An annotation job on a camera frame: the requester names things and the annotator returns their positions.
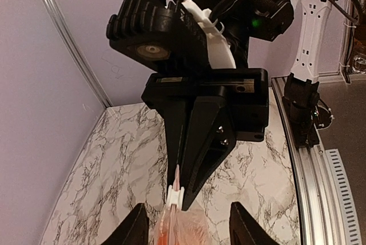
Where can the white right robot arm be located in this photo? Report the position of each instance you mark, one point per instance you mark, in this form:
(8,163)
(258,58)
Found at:
(315,15)

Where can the clear zip top bag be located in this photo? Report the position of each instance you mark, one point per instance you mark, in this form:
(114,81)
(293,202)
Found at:
(176,226)

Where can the left aluminium corner post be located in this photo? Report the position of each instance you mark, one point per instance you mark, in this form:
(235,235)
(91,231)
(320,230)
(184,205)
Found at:
(75,52)

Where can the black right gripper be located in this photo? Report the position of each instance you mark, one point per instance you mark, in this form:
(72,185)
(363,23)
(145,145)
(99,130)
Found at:
(199,140)

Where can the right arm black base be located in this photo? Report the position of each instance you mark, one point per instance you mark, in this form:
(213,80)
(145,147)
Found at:
(305,110)

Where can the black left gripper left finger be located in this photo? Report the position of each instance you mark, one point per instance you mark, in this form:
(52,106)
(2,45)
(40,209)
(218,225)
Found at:
(133,230)

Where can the aluminium front rail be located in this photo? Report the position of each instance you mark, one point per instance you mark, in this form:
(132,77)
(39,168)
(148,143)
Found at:
(327,211)

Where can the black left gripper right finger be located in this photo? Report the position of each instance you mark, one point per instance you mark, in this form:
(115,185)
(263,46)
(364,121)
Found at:
(244,229)

